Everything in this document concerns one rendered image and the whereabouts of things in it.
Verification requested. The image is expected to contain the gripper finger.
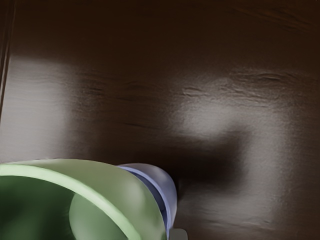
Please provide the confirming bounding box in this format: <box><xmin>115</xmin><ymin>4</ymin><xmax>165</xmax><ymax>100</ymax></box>
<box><xmin>169</xmin><ymin>227</ymin><xmax>189</xmax><ymax>240</ymax></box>

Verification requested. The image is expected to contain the green cup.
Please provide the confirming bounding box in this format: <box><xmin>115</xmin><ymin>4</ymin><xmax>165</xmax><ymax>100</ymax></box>
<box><xmin>0</xmin><ymin>157</ymin><xmax>168</xmax><ymax>240</ymax></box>

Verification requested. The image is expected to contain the blue cup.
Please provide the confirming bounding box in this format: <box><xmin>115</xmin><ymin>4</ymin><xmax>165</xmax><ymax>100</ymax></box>
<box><xmin>116</xmin><ymin>162</ymin><xmax>180</xmax><ymax>230</ymax></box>

